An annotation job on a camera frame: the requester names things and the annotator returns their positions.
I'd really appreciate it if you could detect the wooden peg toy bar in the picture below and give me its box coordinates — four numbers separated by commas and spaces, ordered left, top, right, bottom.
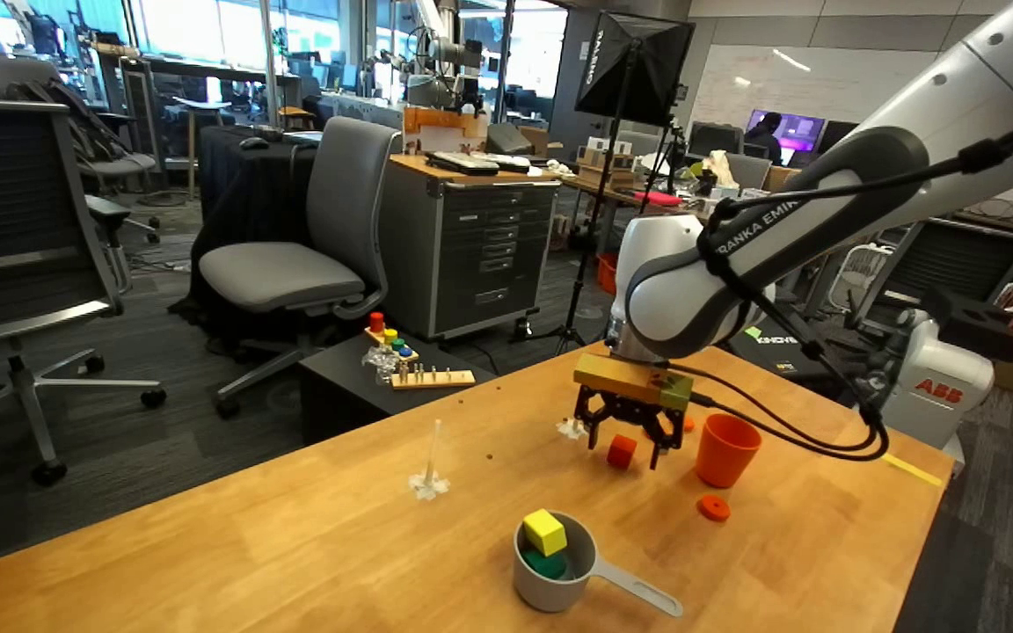
386, 367, 480, 393

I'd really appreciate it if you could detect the low black side table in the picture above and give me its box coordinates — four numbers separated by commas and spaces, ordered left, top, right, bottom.
297, 332, 588, 446

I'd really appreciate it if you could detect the yellow tape strip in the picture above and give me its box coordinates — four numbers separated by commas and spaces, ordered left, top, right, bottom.
883, 453, 948, 492

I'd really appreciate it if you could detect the orange plastic cup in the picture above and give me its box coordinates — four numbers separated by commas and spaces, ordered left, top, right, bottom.
692, 413, 766, 492

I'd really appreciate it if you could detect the grey drawer cabinet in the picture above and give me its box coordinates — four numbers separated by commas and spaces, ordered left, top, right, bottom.
376, 150, 568, 344

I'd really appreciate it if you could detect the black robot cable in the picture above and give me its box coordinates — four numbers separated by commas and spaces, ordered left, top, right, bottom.
657, 100, 1013, 463

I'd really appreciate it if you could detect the black softbox light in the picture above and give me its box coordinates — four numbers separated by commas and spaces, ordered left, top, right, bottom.
575, 13, 696, 130

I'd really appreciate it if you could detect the purple lit screen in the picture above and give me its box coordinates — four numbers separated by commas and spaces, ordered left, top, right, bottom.
744, 107, 832, 169

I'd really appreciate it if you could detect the black task chair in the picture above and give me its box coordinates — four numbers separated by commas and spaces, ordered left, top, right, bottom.
43, 74, 166, 249

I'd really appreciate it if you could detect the colourful stacking toy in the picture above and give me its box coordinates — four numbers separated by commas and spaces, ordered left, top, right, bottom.
362, 306, 421, 367

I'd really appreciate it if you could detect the orange cardboard box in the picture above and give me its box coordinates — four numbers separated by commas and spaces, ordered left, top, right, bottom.
398, 103, 495, 154

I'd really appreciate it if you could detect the black mesh office chair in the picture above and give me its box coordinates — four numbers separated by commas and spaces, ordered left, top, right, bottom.
0, 94, 170, 490

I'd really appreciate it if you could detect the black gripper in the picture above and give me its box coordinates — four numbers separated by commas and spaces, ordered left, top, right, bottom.
571, 387, 690, 470

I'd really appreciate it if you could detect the grey office chair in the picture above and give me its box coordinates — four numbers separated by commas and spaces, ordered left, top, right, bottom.
197, 112, 408, 422

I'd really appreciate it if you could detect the black draped table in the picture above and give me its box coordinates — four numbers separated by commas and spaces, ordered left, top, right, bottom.
180, 120, 329, 256

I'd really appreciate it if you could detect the red block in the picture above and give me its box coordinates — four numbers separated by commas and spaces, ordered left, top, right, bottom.
604, 433, 639, 476

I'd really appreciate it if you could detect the clear wine glass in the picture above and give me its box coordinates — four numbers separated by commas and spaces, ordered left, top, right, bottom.
408, 414, 454, 503

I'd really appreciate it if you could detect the clear bag of parts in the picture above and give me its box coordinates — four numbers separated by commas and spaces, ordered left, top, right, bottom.
358, 344, 416, 380

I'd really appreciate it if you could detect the yellow cube block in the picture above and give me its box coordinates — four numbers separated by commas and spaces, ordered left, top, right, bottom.
520, 506, 571, 561

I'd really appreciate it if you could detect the white ABB robot base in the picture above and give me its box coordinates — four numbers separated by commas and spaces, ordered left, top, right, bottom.
876, 309, 998, 453

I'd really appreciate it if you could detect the grey measuring cup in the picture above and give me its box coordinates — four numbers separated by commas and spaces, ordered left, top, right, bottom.
510, 506, 690, 623

